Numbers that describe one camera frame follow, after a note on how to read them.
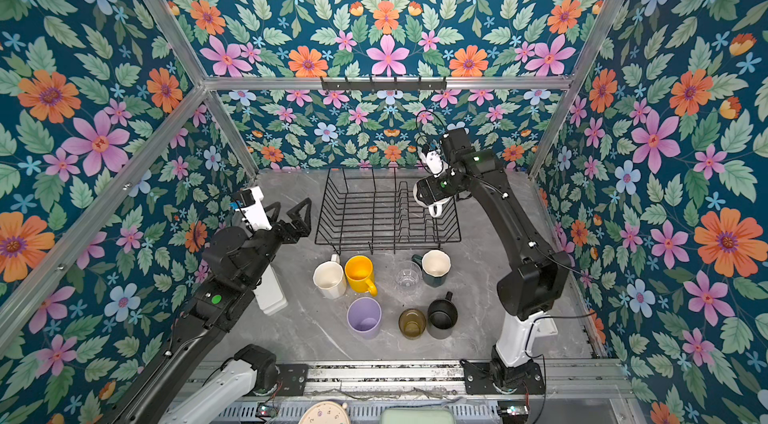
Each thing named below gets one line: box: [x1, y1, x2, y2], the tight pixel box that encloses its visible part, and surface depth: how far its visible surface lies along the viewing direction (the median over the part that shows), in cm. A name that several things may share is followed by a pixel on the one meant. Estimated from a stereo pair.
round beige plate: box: [298, 401, 350, 424], surface depth 69 cm
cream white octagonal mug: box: [313, 253, 347, 300], surface depth 84 cm
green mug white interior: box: [411, 249, 452, 288], surface depth 86 cm
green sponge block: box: [380, 408, 456, 424], surface depth 68 cm
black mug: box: [427, 291, 458, 340], surface depth 82 cm
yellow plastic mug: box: [344, 255, 378, 297], surface depth 86 cm
